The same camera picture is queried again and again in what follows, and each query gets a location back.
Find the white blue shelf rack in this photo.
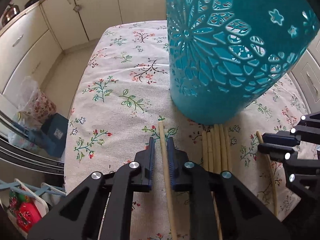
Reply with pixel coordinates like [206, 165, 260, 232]
[1, 178, 66, 238]

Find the blue dustpan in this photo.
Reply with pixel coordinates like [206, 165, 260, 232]
[12, 113, 68, 158]

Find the teal perforated basket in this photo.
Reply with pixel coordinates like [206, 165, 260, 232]
[165, 0, 319, 125]

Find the floral tablecloth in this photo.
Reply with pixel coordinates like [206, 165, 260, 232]
[63, 19, 311, 240]

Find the copper kettle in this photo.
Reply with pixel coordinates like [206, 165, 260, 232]
[1, 3, 20, 27]

